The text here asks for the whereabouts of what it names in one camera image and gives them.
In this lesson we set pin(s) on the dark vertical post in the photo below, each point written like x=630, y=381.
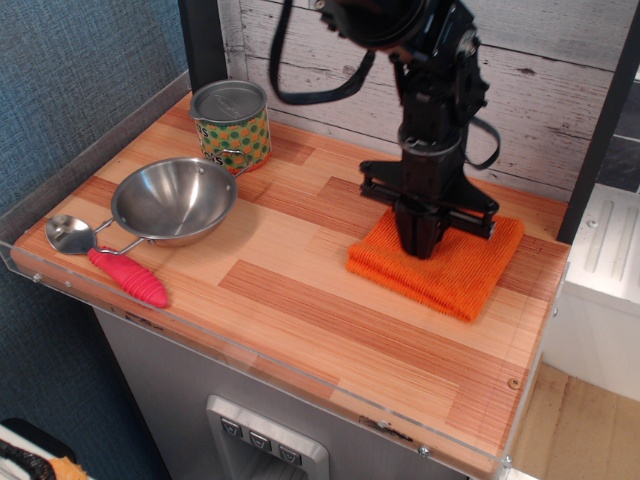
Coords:
x=612, y=108
x=203, y=40

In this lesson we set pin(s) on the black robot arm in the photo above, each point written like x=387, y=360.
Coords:
x=433, y=47

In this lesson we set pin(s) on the green orange patterned tin can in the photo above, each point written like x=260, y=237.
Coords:
x=232, y=124

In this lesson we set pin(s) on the steel kadai with handles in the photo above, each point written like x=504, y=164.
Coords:
x=173, y=202

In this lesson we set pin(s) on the clear acrylic table guard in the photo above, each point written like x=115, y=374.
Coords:
x=268, y=293

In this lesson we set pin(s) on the black white device bottom left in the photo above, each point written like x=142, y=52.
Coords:
x=28, y=452

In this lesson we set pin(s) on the grey toy fridge cabinet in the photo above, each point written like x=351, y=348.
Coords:
x=172, y=385

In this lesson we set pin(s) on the orange cloth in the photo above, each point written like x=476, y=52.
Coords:
x=456, y=281

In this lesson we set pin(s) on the silver dispenser button panel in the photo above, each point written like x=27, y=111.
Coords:
x=265, y=442

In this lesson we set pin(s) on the dark vertical post left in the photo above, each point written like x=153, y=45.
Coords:
x=203, y=40

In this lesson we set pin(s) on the white toy sink unit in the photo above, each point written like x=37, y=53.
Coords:
x=593, y=334

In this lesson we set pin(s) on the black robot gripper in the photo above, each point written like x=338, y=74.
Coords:
x=429, y=193

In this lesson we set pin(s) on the dark vertical post right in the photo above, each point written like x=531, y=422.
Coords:
x=612, y=108

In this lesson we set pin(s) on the spoon with red handle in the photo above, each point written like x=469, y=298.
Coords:
x=70, y=235

